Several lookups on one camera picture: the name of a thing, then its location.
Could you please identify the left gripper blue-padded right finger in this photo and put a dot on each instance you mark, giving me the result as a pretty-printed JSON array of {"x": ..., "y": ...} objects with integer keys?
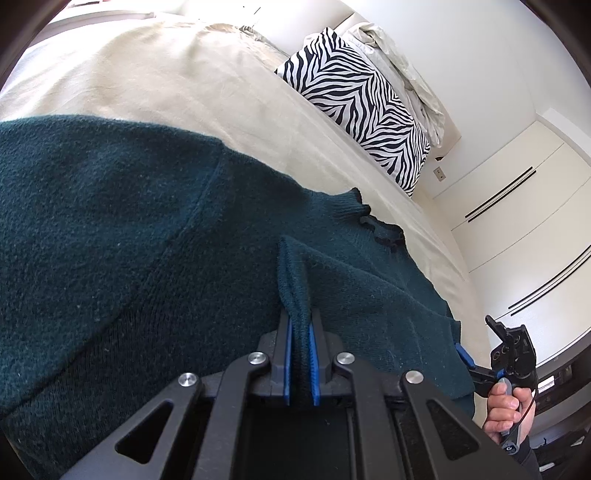
[{"x": 321, "y": 359}]

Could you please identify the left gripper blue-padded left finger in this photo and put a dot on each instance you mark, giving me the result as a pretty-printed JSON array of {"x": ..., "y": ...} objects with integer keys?
[{"x": 280, "y": 369}]

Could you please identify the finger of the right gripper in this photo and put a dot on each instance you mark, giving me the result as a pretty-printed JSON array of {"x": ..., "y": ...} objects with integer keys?
[{"x": 465, "y": 356}]

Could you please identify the dark teal knit sweater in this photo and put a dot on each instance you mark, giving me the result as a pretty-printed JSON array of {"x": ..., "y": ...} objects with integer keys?
[{"x": 134, "y": 252}]

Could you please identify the black forearm sleeve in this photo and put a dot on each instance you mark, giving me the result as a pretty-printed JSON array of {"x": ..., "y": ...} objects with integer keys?
[{"x": 527, "y": 459}]

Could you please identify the person's right hand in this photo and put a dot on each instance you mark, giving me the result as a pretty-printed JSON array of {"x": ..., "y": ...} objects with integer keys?
[{"x": 504, "y": 410}]

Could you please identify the beige bed sheet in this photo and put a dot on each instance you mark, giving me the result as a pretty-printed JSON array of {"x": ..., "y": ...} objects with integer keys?
[{"x": 217, "y": 81}]

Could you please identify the zebra print pillow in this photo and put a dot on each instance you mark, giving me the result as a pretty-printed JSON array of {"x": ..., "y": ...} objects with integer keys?
[{"x": 340, "y": 81}]

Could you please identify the crumpled white duvet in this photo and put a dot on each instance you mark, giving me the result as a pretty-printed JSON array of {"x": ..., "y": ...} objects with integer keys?
[{"x": 427, "y": 107}]

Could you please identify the white wardrobe with black handles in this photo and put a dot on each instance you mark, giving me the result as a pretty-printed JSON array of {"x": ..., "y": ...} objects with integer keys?
[{"x": 521, "y": 221}]

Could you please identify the wall power socket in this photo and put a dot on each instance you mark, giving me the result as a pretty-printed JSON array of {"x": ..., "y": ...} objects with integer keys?
[{"x": 439, "y": 173}]

